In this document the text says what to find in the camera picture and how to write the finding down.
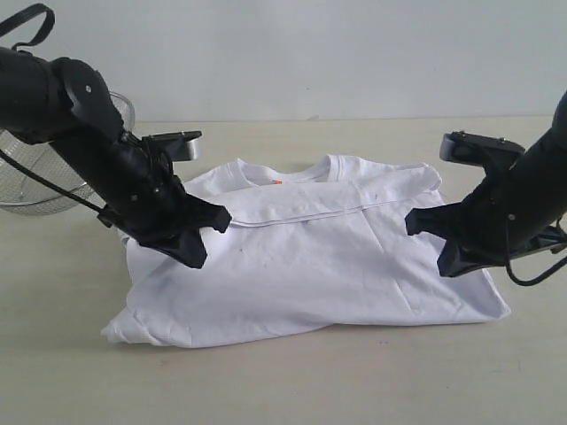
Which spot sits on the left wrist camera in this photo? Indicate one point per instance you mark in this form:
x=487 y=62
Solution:
x=180 y=146

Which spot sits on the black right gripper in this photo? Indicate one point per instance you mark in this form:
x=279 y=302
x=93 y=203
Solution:
x=512 y=219

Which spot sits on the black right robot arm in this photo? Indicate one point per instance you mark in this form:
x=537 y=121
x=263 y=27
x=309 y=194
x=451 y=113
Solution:
x=547 y=157

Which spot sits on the white t-shirt red print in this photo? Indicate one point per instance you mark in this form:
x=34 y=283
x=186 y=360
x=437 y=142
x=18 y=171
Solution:
x=303 y=251

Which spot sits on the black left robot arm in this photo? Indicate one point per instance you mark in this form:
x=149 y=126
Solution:
x=66 y=103

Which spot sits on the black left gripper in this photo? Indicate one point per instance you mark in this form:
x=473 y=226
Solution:
x=151 y=205

